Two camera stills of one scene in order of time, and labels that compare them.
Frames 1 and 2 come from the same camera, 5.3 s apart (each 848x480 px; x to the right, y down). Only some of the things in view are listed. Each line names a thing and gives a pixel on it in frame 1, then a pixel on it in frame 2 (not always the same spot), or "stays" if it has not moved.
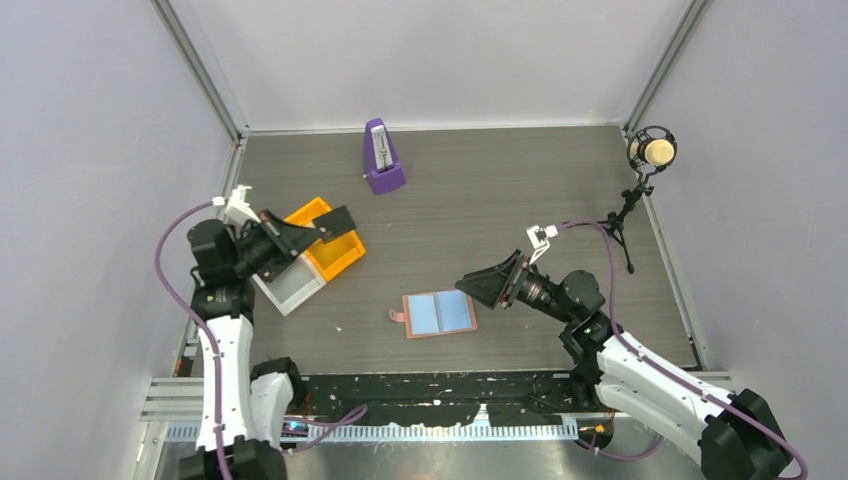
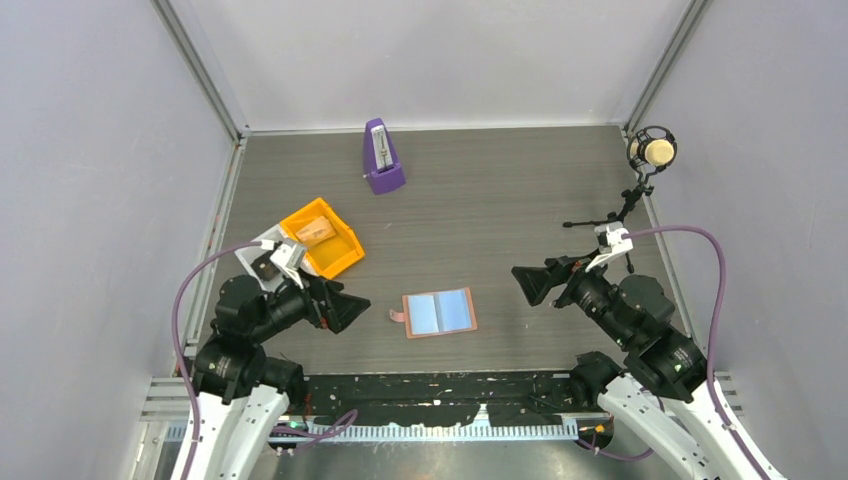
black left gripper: x=288 y=240 -> x=343 y=307
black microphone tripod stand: x=630 y=200 stays
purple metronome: x=382 y=165 stays
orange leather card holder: x=436 y=313 stays
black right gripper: x=499 y=284 -> x=535 y=281
